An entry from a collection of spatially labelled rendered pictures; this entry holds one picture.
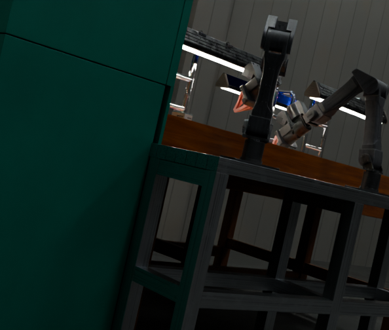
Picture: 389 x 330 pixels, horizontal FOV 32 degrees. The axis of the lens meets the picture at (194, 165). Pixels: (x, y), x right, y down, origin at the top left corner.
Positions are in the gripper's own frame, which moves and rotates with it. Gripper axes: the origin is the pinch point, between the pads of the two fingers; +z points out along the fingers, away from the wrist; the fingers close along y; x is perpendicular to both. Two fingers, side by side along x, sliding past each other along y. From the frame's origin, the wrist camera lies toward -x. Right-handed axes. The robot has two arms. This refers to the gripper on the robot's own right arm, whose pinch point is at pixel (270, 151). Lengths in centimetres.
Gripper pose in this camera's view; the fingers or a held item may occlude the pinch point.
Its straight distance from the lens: 279.5
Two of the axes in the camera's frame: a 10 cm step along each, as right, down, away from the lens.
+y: -7.0, -1.5, -6.9
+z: -6.5, 5.4, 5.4
